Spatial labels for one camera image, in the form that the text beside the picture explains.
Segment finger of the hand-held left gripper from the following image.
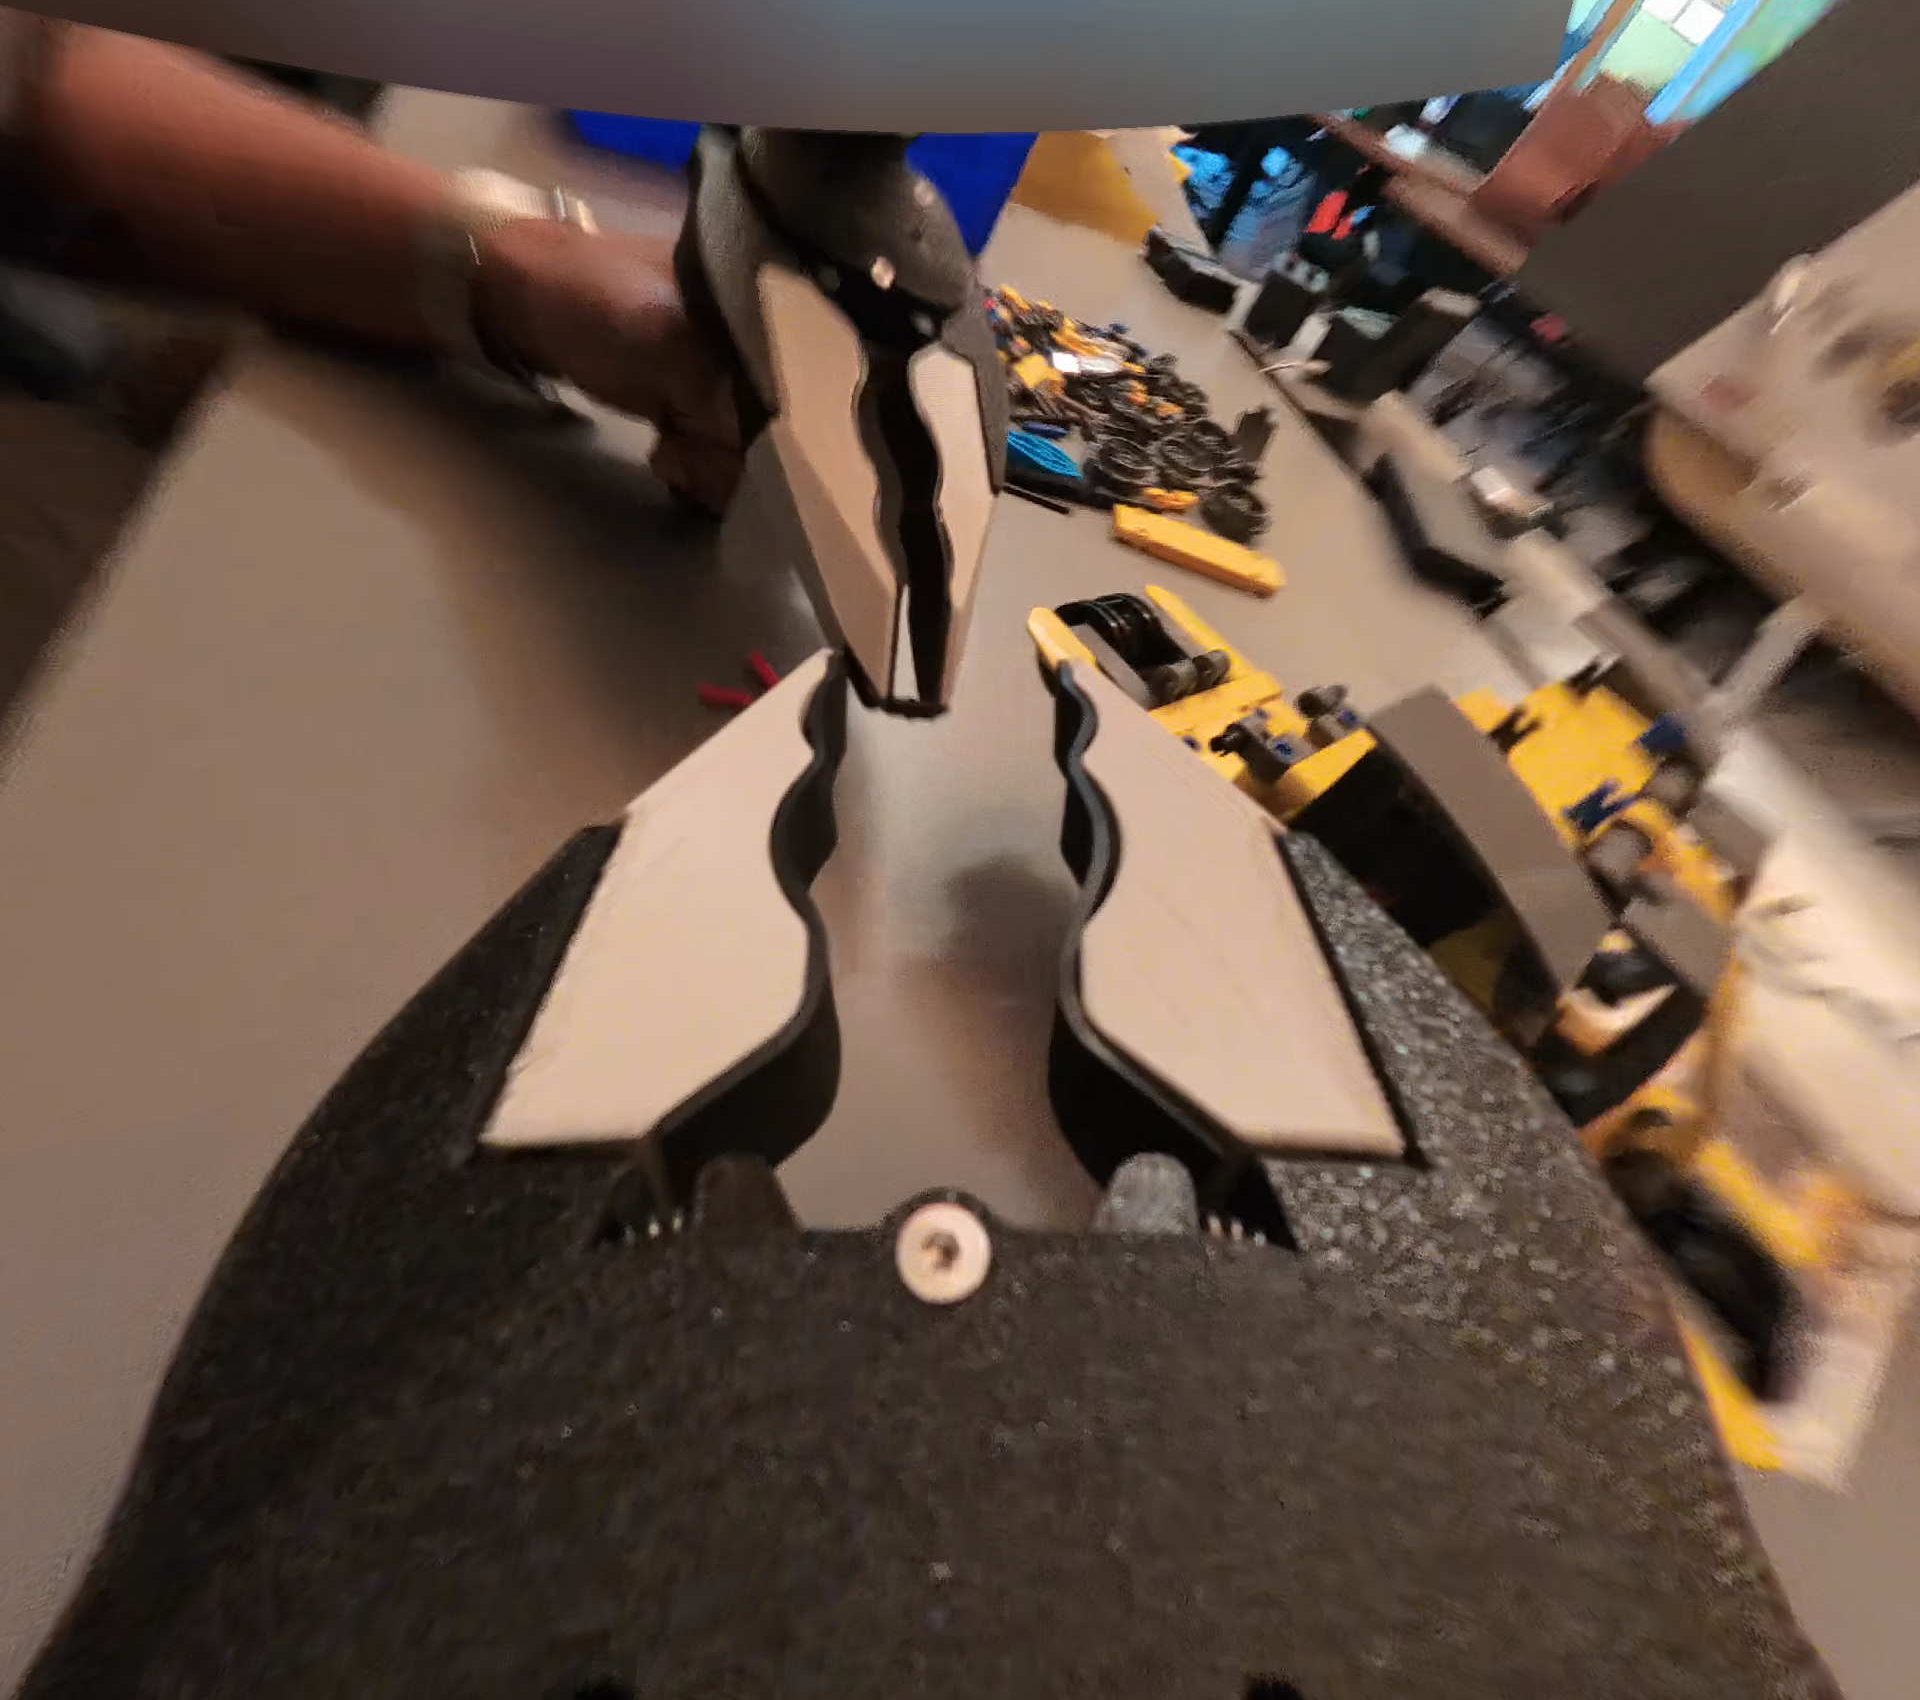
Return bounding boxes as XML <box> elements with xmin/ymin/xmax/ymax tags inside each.
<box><xmin>899</xmin><ymin>344</ymin><xmax>1003</xmax><ymax>712</ymax></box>
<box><xmin>754</xmin><ymin>260</ymin><xmax>923</xmax><ymax>709</ymax></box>

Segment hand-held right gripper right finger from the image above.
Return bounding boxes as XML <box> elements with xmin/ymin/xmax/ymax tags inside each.
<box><xmin>1045</xmin><ymin>662</ymin><xmax>1416</xmax><ymax>1208</ymax></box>

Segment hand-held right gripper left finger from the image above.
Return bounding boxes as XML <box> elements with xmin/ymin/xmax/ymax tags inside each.
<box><xmin>476</xmin><ymin>646</ymin><xmax>854</xmax><ymax>1221</ymax></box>

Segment person's left forearm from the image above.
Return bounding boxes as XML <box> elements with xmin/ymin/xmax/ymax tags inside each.
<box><xmin>0</xmin><ymin>12</ymin><xmax>490</xmax><ymax>381</ymax></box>

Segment person's left hand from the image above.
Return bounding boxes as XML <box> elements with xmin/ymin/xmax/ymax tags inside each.
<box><xmin>476</xmin><ymin>222</ymin><xmax>750</xmax><ymax>519</ymax></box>

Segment blue container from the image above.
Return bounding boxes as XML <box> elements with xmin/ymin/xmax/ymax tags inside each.
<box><xmin>563</xmin><ymin>110</ymin><xmax>1039</xmax><ymax>260</ymax></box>

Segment pile of toy building parts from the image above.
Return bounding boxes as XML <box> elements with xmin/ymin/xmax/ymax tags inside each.
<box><xmin>982</xmin><ymin>281</ymin><xmax>1277</xmax><ymax>548</ymax></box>

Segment yellow box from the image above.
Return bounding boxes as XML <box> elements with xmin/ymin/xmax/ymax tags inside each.
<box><xmin>1012</xmin><ymin>128</ymin><xmax>1193</xmax><ymax>247</ymax></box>

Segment yellow toy beam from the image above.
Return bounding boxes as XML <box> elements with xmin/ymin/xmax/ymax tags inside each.
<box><xmin>1109</xmin><ymin>501</ymin><xmax>1290</xmax><ymax>600</ymax></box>

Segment black case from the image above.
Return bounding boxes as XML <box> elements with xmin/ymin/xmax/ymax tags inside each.
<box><xmin>1244</xmin><ymin>266</ymin><xmax>1339</xmax><ymax>355</ymax></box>
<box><xmin>1141</xmin><ymin>229</ymin><xmax>1244</xmax><ymax>313</ymax></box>

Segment white cluttered table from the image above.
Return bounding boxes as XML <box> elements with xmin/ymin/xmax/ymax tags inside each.
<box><xmin>1641</xmin><ymin>213</ymin><xmax>1920</xmax><ymax>681</ymax></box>

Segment silver wrist bracelet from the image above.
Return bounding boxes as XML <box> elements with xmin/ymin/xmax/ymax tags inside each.
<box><xmin>415</xmin><ymin>164</ymin><xmax>602</xmax><ymax>419</ymax></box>

